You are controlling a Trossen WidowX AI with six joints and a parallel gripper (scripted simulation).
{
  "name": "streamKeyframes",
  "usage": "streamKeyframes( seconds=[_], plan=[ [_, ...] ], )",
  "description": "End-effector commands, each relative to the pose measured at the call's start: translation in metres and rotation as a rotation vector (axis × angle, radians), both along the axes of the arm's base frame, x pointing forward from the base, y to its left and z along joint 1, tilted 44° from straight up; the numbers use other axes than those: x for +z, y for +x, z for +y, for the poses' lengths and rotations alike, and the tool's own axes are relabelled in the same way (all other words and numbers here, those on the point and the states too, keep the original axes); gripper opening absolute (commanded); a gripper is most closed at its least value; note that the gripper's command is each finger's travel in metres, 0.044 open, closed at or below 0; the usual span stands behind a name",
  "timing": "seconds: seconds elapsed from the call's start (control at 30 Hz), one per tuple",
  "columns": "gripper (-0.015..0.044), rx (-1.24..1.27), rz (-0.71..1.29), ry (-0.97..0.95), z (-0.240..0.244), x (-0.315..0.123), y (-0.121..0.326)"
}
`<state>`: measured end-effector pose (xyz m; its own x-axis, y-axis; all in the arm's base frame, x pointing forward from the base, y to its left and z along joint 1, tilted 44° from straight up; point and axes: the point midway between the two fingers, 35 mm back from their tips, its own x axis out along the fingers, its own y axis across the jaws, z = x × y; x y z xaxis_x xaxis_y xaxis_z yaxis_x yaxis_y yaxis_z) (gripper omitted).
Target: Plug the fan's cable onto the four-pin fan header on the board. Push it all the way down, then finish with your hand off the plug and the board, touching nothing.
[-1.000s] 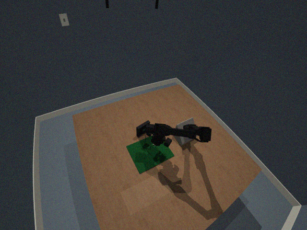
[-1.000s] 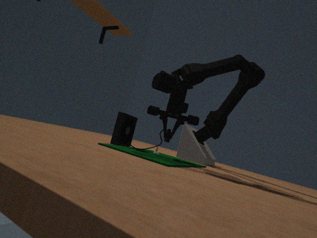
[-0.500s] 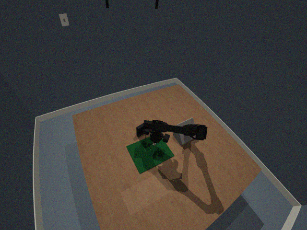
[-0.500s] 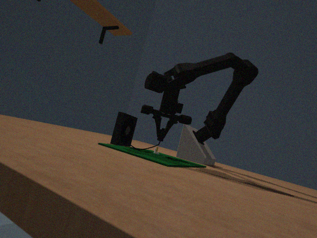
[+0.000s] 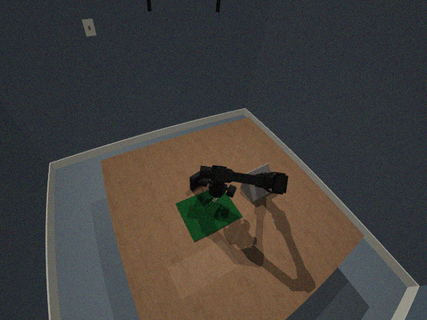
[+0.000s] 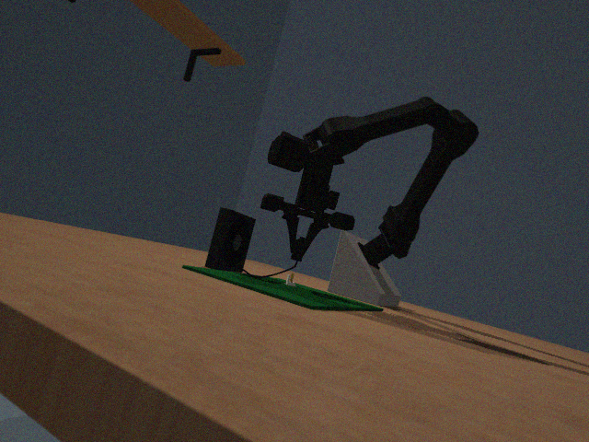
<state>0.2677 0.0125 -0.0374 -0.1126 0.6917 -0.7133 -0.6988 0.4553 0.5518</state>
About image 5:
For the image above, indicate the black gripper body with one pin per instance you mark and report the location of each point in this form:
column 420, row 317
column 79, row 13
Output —
column 230, row 191

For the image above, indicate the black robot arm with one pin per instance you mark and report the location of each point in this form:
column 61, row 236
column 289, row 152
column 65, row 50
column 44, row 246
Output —
column 220, row 175

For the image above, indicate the green circuit board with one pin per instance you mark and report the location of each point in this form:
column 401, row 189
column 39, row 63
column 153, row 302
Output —
column 202, row 221

